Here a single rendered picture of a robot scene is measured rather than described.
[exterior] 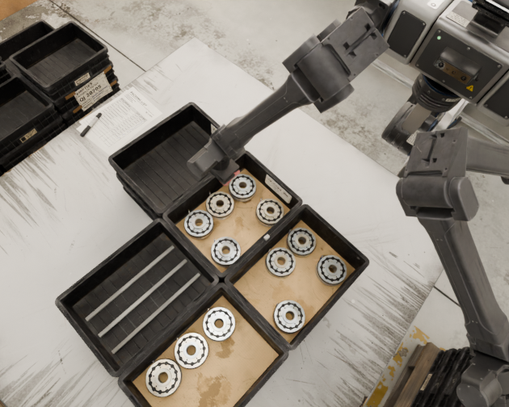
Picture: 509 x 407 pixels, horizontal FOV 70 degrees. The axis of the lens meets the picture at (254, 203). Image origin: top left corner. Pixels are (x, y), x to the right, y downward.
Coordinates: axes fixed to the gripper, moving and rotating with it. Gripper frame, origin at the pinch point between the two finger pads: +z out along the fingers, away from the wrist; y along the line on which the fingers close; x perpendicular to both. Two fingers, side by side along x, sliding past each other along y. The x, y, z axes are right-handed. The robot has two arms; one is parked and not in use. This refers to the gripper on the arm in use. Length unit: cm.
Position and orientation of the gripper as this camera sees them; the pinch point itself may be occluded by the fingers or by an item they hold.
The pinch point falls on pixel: (220, 177)
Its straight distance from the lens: 115.4
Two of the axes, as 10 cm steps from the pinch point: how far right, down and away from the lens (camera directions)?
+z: -0.8, 4.1, 9.1
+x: 7.0, -6.3, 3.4
